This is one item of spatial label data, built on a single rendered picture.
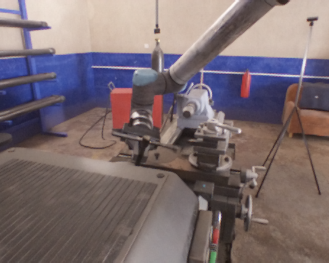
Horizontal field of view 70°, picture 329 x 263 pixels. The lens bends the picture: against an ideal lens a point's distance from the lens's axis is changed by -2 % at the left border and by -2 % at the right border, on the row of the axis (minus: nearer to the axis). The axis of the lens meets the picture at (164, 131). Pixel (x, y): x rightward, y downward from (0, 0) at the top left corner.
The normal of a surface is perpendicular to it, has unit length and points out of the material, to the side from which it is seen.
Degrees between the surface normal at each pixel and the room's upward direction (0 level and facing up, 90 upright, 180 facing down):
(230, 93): 90
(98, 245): 0
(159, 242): 45
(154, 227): 37
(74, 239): 0
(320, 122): 90
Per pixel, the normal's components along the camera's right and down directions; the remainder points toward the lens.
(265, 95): -0.28, 0.33
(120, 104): 0.07, 0.36
